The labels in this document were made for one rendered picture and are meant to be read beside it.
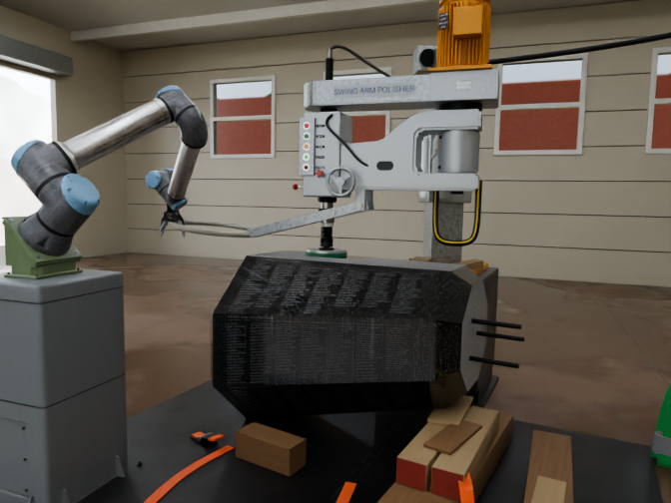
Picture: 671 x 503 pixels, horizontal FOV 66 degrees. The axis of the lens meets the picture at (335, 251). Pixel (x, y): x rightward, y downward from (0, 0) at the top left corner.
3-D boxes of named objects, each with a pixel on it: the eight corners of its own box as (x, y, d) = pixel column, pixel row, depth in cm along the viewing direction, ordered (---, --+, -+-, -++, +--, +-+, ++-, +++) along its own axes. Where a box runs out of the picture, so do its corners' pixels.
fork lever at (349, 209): (375, 209, 272) (373, 199, 272) (366, 209, 254) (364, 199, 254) (261, 237, 294) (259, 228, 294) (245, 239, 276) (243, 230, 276)
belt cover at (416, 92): (497, 116, 252) (499, 80, 250) (497, 107, 228) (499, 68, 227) (313, 121, 281) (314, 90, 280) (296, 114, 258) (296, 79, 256)
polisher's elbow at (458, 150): (435, 174, 259) (436, 135, 257) (474, 175, 257) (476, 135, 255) (438, 172, 240) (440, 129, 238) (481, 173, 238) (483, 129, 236)
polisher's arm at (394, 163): (478, 213, 257) (482, 112, 252) (475, 214, 235) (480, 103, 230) (336, 210, 279) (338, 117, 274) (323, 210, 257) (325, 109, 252)
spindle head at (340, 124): (380, 203, 272) (382, 117, 268) (370, 203, 252) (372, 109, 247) (316, 202, 283) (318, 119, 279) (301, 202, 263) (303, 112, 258)
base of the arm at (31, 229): (35, 257, 186) (50, 239, 184) (8, 219, 190) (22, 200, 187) (77, 254, 204) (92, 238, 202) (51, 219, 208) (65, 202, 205)
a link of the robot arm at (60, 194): (55, 237, 186) (83, 204, 182) (26, 202, 188) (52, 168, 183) (86, 233, 201) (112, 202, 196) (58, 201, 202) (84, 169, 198)
